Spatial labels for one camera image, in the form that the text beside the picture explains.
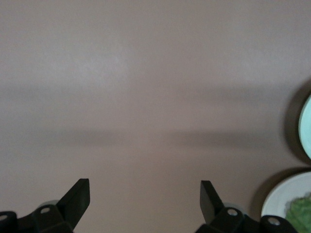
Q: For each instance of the mint green round plate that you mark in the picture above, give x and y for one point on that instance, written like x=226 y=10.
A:
x=306 y=131

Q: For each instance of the pale pink round plate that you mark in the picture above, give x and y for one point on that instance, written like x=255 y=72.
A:
x=274 y=196

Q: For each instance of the green lettuce leaf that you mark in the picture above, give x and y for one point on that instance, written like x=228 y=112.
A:
x=301 y=213

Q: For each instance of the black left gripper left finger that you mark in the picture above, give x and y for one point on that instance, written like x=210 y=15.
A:
x=73 y=206

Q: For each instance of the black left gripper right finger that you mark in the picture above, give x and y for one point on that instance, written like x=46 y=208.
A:
x=211 y=206

